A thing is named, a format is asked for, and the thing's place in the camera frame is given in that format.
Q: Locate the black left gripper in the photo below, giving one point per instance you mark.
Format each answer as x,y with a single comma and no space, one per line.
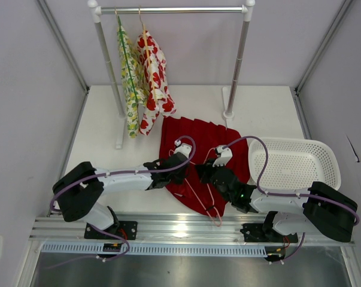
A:
179,179

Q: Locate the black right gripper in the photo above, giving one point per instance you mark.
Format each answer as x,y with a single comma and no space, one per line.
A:
205,170

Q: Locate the pink wire hanger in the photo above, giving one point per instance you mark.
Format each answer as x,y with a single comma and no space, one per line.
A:
197,196

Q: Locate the red skirt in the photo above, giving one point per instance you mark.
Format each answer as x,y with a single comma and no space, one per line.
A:
206,135

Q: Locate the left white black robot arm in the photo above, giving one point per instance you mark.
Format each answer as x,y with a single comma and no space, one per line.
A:
76,195

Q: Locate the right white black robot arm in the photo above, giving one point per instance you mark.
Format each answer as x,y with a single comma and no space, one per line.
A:
316,208

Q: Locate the wooden hanger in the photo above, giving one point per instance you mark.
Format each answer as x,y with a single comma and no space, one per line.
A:
149,69

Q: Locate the green hanger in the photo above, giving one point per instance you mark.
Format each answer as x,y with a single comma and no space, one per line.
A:
126,55

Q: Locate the white perforated laundry basket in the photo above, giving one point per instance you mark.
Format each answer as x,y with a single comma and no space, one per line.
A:
289,164

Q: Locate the red poppy floral garment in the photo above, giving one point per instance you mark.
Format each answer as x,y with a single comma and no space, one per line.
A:
165,105

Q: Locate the yellow lemon floral garment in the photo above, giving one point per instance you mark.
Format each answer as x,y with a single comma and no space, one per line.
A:
132,114

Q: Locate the white clothes rack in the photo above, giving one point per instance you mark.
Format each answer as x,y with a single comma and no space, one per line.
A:
172,33

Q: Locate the aluminium table edge rail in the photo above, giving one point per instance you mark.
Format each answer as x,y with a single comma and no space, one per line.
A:
177,228

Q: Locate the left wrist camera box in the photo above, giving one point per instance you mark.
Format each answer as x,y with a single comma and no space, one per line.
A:
184,149

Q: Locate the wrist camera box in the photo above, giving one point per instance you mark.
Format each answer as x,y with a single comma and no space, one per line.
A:
224,155
184,149

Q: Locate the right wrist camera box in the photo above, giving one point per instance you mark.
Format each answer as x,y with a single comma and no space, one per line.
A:
224,155

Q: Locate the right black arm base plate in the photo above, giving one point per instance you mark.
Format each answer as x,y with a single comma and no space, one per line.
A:
264,233

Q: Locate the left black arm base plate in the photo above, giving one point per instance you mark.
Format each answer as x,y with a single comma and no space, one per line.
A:
126,230

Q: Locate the white slotted cable duct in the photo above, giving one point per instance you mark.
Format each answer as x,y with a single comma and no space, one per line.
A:
156,249

